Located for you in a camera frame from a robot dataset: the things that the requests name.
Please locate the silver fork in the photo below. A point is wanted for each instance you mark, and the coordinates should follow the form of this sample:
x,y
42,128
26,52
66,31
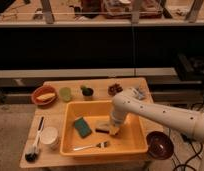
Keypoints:
x,y
99,145

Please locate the wooden table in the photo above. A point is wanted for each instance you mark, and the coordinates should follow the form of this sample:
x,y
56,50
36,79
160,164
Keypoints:
x,y
54,115

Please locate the green sponge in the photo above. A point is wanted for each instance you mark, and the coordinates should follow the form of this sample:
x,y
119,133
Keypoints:
x,y
82,127

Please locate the yellow plastic tub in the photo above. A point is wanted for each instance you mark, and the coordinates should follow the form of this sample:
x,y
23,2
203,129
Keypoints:
x,y
129,140

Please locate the white cup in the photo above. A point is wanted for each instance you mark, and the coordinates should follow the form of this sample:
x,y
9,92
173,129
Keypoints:
x,y
50,137

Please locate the orange bowl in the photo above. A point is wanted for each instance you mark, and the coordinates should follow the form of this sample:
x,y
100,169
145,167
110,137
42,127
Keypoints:
x,y
43,90

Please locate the brown grape cluster toy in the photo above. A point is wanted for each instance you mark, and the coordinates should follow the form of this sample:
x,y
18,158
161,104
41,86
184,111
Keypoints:
x,y
114,89

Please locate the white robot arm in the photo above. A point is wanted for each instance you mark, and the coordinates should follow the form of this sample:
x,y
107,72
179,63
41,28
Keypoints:
x,y
185,121

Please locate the black white dish brush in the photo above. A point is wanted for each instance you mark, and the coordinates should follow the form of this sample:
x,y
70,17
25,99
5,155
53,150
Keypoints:
x,y
32,153

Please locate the purple bowl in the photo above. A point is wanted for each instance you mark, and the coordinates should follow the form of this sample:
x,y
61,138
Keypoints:
x,y
160,145

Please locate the wooden board eraser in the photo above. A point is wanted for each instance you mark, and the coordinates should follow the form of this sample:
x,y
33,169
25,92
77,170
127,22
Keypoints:
x,y
106,127

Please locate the green cup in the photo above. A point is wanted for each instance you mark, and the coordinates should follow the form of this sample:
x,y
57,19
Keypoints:
x,y
65,94

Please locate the yellow food in bowl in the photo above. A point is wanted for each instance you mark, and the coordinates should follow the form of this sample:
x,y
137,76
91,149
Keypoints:
x,y
45,97

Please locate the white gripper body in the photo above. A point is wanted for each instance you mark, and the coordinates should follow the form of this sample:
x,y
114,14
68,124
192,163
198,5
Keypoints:
x,y
116,120

